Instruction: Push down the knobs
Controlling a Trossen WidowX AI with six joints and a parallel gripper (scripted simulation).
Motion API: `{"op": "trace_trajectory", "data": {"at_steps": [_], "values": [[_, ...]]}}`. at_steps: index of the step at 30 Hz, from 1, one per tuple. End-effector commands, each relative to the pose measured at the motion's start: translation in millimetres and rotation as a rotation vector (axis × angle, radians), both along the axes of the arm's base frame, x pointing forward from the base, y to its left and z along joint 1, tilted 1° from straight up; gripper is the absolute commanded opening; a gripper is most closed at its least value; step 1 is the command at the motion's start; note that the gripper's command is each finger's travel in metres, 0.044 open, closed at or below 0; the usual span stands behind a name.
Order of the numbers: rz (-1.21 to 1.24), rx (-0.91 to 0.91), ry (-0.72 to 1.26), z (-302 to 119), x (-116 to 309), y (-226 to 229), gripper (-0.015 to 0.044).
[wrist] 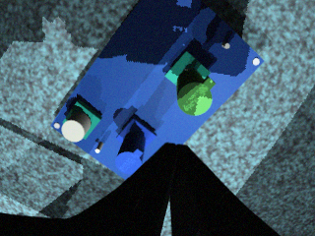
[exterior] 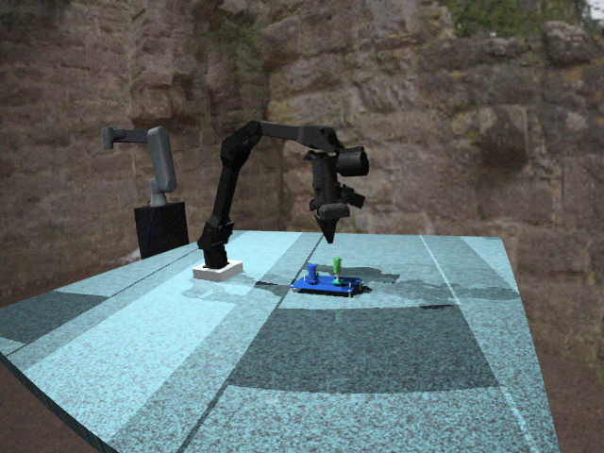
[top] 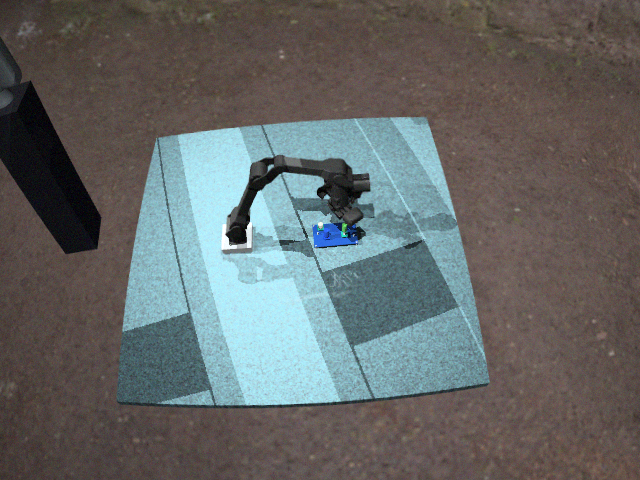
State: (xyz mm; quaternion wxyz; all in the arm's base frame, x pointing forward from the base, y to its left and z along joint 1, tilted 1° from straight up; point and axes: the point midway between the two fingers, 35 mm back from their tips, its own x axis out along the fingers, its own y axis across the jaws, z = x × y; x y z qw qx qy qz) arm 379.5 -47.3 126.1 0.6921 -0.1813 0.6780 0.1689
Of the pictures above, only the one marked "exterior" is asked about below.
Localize blue circuit board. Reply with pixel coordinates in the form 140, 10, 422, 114
290, 258, 362, 298

